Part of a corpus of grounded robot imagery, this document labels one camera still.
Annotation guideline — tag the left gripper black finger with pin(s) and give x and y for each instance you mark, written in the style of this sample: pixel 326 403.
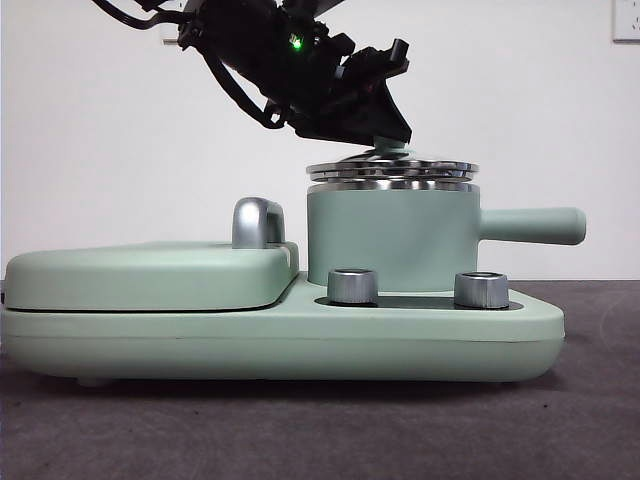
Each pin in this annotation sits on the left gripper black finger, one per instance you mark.
pixel 360 120

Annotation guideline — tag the glass lid with green knob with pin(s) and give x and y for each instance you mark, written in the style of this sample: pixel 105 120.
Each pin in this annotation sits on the glass lid with green knob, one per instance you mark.
pixel 425 169

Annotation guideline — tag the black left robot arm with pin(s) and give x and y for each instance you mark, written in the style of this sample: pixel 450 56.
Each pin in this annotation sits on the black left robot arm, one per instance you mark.
pixel 250 55

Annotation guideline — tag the silver control knob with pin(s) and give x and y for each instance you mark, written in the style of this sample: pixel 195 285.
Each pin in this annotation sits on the silver control knob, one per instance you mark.
pixel 351 287
pixel 480 291

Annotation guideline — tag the mint green breakfast machine base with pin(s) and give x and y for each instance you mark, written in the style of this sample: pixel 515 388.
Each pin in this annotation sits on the mint green breakfast machine base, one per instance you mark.
pixel 425 345

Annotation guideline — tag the mint green hinged griddle cover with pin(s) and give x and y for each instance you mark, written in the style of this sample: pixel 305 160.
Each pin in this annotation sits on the mint green hinged griddle cover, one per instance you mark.
pixel 150 277

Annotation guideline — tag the white wall socket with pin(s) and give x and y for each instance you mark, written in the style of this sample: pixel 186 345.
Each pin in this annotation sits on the white wall socket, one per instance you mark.
pixel 169 35
pixel 627 20

